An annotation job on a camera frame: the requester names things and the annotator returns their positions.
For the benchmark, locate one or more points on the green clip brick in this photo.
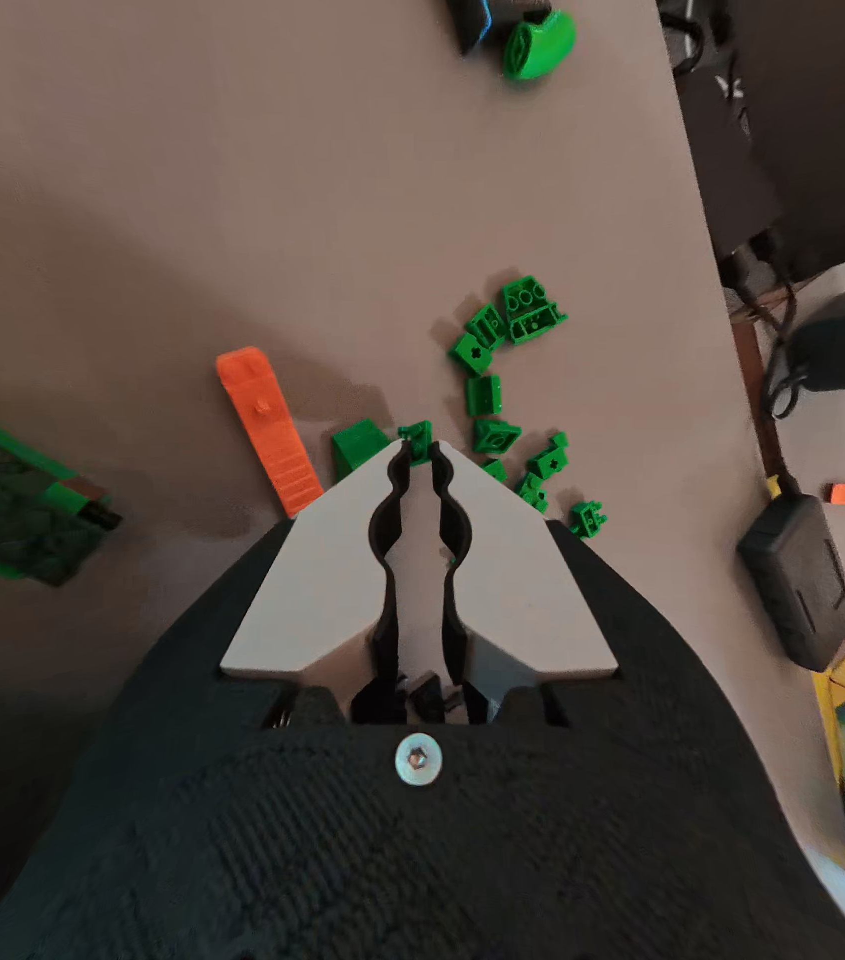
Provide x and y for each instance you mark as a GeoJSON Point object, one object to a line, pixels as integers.
{"type": "Point", "coordinates": [416, 435]}

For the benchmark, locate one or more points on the green slope brick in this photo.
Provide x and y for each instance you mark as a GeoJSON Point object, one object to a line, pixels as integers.
{"type": "Point", "coordinates": [359, 442]}

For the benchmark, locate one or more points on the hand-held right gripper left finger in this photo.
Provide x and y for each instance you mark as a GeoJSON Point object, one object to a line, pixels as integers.
{"type": "Point", "coordinates": [310, 592]}

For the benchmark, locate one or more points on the black floor bin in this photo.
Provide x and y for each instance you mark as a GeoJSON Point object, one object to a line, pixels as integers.
{"type": "Point", "coordinates": [842, 345]}

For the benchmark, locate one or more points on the cluster of small green bricks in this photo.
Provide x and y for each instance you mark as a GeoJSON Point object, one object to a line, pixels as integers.
{"type": "Point", "coordinates": [535, 307]}

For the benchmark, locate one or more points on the green curved plastic piece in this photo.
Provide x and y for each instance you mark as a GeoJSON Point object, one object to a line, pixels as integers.
{"type": "Point", "coordinates": [542, 41]}

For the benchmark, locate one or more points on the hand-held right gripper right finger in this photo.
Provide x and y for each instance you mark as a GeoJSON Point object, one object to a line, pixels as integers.
{"type": "Point", "coordinates": [535, 592]}

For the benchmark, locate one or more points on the green brick crocodile model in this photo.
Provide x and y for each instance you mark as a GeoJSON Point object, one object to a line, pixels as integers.
{"type": "Point", "coordinates": [2, 510]}

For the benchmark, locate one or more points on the black equipment bag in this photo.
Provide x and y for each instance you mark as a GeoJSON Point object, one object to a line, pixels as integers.
{"type": "Point", "coordinates": [730, 150]}

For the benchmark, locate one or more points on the black power adapter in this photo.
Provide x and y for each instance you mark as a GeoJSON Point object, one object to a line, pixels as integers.
{"type": "Point", "coordinates": [797, 577]}

